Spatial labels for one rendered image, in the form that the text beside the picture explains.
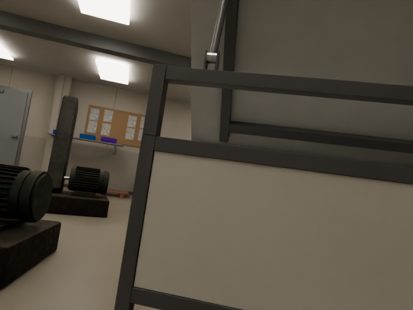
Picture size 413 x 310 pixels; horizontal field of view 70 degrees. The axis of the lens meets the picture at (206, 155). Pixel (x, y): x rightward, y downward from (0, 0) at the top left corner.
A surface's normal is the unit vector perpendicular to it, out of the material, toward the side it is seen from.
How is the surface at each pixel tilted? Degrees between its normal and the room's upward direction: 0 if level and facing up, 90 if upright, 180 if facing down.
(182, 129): 90
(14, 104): 90
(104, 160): 90
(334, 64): 126
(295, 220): 90
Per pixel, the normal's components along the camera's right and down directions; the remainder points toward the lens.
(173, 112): 0.26, -0.04
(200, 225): -0.15, -0.10
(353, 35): -0.21, 0.50
